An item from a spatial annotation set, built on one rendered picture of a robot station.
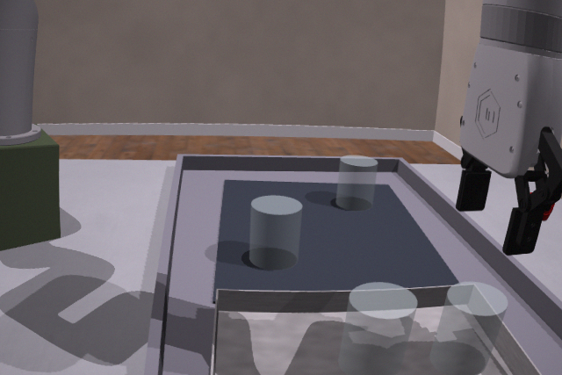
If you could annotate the clear glass cylinder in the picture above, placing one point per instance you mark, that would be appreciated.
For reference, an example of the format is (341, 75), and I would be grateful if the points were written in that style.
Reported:
(275, 223)
(469, 325)
(356, 182)
(377, 327)

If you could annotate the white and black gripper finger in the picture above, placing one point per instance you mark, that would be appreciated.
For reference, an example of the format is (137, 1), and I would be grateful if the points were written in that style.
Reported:
(474, 184)
(525, 220)

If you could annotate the dark grey flat mat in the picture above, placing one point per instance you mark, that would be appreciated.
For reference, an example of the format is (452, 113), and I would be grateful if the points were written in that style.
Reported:
(339, 249)

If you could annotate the red square tin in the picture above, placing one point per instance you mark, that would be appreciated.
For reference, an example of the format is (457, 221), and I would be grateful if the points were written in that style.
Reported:
(546, 214)

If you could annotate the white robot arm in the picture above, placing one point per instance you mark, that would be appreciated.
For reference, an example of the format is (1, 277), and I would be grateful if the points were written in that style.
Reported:
(529, 23)

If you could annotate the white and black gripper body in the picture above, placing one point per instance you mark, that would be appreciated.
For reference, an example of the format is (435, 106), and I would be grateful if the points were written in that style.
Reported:
(513, 92)

